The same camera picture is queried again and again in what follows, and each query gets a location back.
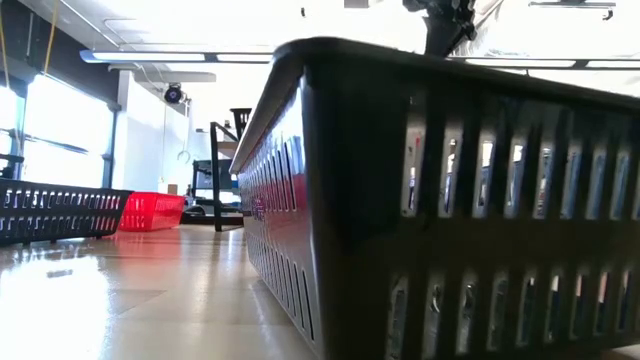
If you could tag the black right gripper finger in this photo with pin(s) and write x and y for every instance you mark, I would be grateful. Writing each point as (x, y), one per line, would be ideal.
(442, 37)

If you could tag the red plastic basket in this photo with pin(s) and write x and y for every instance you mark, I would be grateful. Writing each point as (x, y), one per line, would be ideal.
(150, 212)

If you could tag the wooden shelf with black legs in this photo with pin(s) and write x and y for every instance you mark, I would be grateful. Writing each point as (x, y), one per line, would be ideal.
(216, 190)

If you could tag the black computer monitor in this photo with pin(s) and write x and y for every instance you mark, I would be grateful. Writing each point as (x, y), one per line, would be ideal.
(210, 175)

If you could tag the long ceiling light bar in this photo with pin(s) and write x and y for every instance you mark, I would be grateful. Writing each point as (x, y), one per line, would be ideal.
(150, 56)

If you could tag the small cardboard box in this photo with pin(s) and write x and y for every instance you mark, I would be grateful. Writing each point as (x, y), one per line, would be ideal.
(172, 189)

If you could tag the large window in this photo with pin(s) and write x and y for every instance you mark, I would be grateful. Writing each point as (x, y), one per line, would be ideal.
(65, 135)

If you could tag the round black ceiling camera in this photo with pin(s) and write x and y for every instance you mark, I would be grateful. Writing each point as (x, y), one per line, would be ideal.
(173, 94)

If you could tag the black metal table frame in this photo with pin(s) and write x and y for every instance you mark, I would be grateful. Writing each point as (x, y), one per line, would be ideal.
(200, 219)

